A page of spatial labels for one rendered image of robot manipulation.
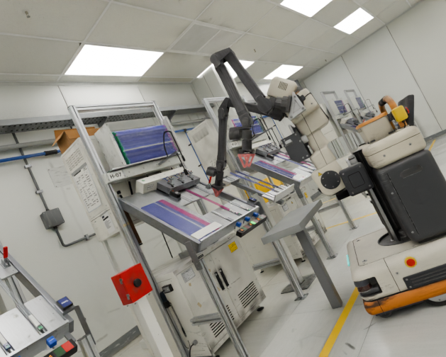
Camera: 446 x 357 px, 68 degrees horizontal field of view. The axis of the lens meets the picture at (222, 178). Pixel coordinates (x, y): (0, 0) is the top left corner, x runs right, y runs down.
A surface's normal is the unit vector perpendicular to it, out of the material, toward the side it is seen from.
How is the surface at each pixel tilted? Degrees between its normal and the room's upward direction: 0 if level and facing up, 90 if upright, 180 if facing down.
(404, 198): 90
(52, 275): 90
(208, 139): 90
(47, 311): 47
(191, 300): 90
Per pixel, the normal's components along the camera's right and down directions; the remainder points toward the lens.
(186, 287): 0.69, -0.37
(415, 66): -0.58, 0.23
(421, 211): -0.31, 0.09
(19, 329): 0.21, -0.89
